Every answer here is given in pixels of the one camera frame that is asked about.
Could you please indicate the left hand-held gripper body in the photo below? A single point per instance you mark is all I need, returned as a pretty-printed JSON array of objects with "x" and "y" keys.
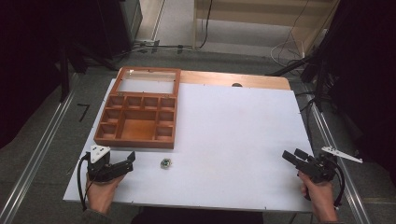
[{"x": 101, "y": 169}]

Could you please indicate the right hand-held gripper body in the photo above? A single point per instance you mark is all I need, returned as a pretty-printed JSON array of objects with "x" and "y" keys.
[{"x": 317, "y": 170}]

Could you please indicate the wooden compartment jewellery box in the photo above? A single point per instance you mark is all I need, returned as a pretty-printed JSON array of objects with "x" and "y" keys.
[{"x": 137, "y": 129}]

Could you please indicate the person's right hand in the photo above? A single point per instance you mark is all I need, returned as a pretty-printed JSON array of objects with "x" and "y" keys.
[{"x": 319, "y": 196}]

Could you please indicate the white table board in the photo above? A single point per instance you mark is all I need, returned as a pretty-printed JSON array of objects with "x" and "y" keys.
[{"x": 236, "y": 146}]

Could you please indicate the black metal stand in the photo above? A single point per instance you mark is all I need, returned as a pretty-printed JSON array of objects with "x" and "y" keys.
[
  {"x": 317, "y": 74},
  {"x": 65, "y": 71}
]

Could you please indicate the person's dark lap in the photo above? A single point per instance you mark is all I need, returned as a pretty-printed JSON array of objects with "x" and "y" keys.
[{"x": 196, "y": 217}]

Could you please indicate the dark curtain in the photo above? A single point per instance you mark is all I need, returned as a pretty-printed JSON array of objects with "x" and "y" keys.
[
  {"x": 367, "y": 77},
  {"x": 25, "y": 62}
]

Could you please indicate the wooden table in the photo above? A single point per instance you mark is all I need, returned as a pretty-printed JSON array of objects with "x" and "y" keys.
[{"x": 218, "y": 79}]

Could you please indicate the black cabinet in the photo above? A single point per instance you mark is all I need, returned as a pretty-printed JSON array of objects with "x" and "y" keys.
[{"x": 120, "y": 28}]

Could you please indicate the light wooden shelf unit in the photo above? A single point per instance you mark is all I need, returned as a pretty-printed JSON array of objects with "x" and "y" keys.
[{"x": 264, "y": 12}]

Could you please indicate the aluminium floor rail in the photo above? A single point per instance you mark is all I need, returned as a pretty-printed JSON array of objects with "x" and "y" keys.
[
  {"x": 339, "y": 149},
  {"x": 34, "y": 155}
]

